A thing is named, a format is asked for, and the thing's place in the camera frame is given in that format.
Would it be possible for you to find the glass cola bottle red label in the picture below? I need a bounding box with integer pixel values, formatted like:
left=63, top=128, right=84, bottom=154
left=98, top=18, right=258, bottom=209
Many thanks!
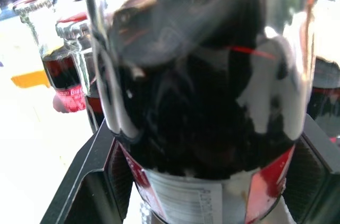
left=12, top=0, right=87, bottom=114
left=307, top=0, right=340, bottom=145
left=55, top=13, right=107, bottom=134
left=82, top=0, right=319, bottom=224

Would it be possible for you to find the orange flat object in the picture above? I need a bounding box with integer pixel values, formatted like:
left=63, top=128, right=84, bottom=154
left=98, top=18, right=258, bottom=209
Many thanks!
left=11, top=69, right=51, bottom=89

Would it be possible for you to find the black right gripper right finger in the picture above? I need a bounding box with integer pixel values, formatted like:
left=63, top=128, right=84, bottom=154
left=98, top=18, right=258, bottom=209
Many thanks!
left=276, top=114, right=340, bottom=224

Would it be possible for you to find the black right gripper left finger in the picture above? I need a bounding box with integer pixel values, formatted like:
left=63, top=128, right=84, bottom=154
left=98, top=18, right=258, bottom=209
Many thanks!
left=39, top=120, right=149, bottom=224

